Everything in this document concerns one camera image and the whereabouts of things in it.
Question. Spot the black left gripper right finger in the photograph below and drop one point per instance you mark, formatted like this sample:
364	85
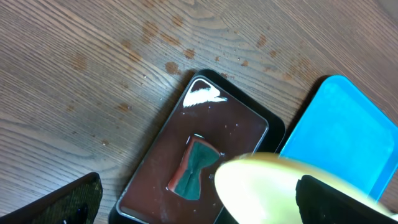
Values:
321	204

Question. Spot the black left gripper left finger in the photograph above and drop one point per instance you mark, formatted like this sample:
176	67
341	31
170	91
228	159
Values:
76	202

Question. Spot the orange and green sponge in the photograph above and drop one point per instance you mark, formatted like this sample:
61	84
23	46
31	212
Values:
186	181

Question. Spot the black water basin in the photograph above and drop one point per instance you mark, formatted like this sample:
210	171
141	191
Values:
228	119

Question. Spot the yellow plate with red stain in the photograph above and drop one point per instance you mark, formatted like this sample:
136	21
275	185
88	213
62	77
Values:
260	188

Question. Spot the blue plastic tray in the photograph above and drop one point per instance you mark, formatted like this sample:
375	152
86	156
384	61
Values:
344	133

